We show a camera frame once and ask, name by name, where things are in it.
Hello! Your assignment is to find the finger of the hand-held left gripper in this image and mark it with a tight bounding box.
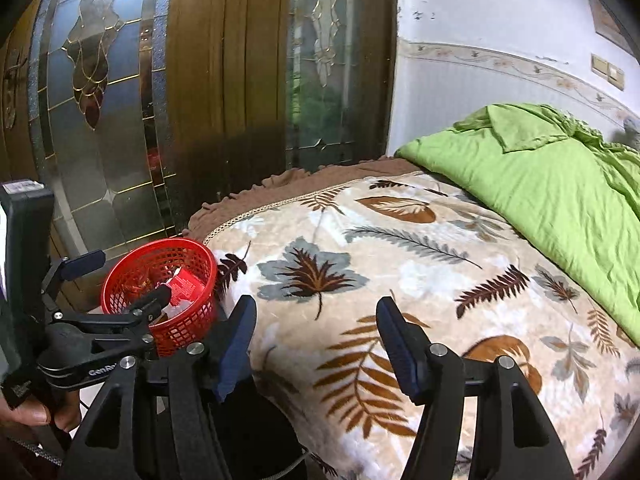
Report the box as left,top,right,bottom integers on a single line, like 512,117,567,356
50,285,173,358
39,251,107,311

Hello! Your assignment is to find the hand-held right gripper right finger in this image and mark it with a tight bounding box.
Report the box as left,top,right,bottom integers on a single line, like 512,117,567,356
375,296,576,480

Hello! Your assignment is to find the brown ruffled bed skirt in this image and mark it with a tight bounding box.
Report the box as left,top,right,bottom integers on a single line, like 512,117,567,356
182,156,426,241

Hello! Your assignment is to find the beige leaf-print blanket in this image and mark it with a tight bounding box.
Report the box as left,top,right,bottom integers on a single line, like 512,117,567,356
202,170,640,480

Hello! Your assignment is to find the person's left hand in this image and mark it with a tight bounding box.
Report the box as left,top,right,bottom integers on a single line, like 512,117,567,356
0,392,83,433

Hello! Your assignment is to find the framed wall picture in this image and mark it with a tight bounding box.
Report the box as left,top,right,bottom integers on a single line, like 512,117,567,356
582,0,633,53

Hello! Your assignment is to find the red and white carton box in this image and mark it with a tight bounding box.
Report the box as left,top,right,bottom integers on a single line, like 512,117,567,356
160,267,203,306

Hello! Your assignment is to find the green quilt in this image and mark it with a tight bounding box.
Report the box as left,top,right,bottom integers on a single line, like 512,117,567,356
395,102,640,348

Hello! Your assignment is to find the red plastic mesh basket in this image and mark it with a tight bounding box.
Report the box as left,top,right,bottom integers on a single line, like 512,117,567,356
101,239,219,358

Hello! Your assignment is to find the grey pillow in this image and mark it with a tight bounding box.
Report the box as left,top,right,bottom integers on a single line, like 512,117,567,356
620,117,640,151

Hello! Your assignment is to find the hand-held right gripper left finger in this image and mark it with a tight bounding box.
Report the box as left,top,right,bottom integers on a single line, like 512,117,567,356
59,294,258,480

